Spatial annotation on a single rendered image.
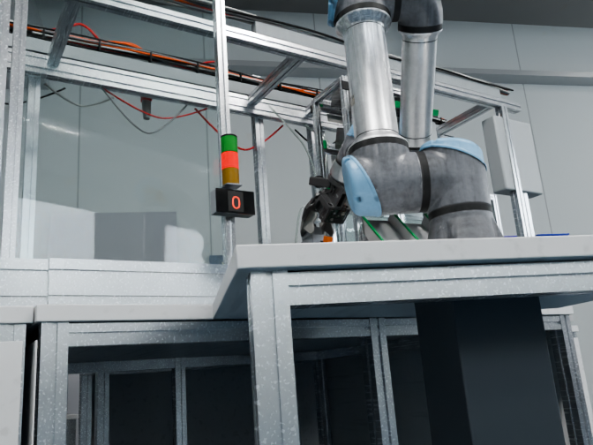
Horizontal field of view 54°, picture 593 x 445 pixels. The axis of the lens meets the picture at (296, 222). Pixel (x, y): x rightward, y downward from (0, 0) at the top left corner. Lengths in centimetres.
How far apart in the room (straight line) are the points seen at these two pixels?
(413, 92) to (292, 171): 457
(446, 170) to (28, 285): 80
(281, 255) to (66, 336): 54
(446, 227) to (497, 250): 29
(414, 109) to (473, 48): 591
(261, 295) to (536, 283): 36
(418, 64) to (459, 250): 66
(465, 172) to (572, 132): 633
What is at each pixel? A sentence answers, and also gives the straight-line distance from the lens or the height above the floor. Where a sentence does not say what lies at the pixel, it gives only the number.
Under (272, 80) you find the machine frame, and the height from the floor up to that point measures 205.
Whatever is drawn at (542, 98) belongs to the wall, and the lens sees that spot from 739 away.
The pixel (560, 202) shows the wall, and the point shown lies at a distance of 698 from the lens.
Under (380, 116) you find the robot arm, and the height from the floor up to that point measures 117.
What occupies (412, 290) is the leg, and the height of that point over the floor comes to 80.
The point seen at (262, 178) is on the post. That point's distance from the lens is 294.
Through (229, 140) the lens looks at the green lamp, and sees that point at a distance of 175.
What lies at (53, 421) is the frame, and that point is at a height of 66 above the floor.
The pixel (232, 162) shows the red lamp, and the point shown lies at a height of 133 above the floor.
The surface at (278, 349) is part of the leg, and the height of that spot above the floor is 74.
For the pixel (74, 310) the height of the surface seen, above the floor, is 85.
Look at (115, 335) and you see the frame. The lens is 115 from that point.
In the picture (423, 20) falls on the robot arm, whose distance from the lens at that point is 131.
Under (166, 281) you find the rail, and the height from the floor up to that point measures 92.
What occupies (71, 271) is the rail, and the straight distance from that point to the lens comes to 122.
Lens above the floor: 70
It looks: 15 degrees up
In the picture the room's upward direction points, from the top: 4 degrees counter-clockwise
